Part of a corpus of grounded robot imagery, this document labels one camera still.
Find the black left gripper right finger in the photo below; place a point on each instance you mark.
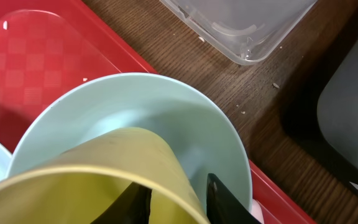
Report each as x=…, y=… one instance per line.
x=222, y=207

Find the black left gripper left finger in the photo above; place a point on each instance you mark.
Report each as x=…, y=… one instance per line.
x=132, y=206

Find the yellow plastic cup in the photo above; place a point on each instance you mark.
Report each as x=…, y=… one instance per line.
x=78, y=185

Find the light blue bowl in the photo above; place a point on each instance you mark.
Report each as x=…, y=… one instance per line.
x=201, y=136

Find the black plastic bin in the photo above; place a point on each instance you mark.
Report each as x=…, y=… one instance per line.
x=323, y=118

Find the clear plastic bin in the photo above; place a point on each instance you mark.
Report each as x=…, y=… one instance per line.
x=245, y=31

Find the red plastic tray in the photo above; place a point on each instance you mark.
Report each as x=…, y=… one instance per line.
x=48, y=48

